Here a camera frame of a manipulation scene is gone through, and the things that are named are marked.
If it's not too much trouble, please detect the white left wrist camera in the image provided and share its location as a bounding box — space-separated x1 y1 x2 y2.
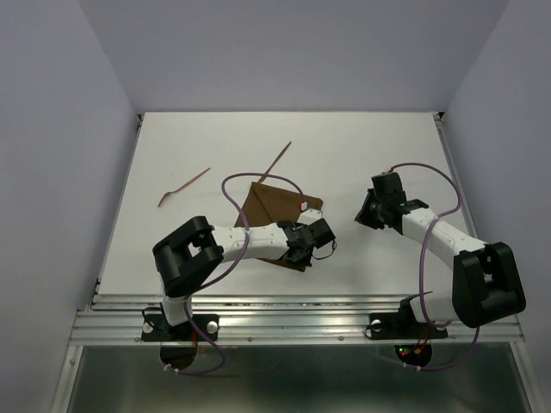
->
297 201 323 225

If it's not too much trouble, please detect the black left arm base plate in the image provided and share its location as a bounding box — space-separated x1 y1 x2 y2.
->
140 313 220 342

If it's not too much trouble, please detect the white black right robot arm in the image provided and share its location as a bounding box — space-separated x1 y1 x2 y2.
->
356 172 526 336

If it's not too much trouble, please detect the brown wooden knife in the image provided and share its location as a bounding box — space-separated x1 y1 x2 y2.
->
257 141 292 183

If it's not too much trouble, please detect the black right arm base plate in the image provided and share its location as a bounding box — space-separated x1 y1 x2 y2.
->
364 312 449 341

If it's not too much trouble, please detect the brown wooden fork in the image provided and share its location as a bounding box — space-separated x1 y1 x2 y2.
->
157 167 212 208

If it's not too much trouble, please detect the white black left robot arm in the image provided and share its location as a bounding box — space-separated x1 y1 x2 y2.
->
152 216 336 339

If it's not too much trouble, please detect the brown cloth napkin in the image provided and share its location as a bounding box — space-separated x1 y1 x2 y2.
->
242 182 324 272

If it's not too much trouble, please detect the aluminium rail frame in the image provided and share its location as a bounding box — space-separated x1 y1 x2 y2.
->
53 112 532 412

